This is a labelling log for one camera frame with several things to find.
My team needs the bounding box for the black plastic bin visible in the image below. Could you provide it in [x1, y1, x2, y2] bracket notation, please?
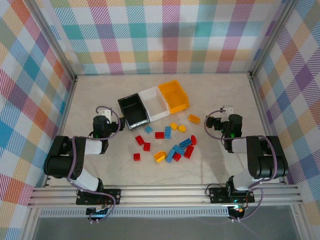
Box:
[117, 93, 151, 131]

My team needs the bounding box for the aluminium lower frame post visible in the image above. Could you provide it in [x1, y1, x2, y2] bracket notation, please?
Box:
[21, 206, 41, 240]
[291, 204, 310, 240]

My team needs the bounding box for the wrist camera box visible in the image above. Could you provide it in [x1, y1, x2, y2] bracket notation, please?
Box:
[219, 104, 235, 116]
[96, 107, 112, 121]

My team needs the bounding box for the aluminium side floor rail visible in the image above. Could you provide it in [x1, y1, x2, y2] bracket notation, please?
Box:
[248, 73, 286, 185]
[42, 74, 79, 188]

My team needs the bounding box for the yellow long lego brick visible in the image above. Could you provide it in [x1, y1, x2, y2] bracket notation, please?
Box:
[153, 150, 168, 164]

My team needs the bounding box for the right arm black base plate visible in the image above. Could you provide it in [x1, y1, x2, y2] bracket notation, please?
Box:
[208, 186, 256, 205]

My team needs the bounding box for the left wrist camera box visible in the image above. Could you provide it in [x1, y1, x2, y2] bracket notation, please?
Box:
[96, 107, 112, 121]

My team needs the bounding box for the red long lego brick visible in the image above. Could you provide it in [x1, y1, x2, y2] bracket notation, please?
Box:
[183, 145, 195, 159]

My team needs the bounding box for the aluminium upright frame post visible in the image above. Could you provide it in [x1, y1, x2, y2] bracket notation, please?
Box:
[29, 0, 78, 81]
[248, 0, 301, 81]

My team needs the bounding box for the yellow plastic bin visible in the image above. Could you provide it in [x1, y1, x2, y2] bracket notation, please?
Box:
[157, 79, 190, 115]

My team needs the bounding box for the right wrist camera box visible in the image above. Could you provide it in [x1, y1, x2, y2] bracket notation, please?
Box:
[219, 104, 235, 116]

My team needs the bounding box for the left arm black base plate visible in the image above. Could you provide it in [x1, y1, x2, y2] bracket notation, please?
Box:
[75, 188, 122, 206]

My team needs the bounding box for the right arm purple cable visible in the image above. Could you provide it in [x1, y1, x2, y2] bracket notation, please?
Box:
[204, 107, 279, 223]

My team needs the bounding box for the grey slotted cable duct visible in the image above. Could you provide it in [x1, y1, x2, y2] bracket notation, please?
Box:
[39, 208, 230, 218]

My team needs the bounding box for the white plastic bin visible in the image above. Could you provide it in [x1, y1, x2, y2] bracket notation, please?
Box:
[138, 86, 171, 123]

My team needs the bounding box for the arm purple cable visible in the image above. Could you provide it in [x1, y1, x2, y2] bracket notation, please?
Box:
[204, 107, 279, 223]
[66, 105, 126, 224]

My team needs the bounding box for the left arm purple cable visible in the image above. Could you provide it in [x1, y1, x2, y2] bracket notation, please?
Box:
[66, 105, 126, 224]

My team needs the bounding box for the wide aluminium mounting rail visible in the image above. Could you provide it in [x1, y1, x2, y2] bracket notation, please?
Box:
[27, 184, 302, 208]

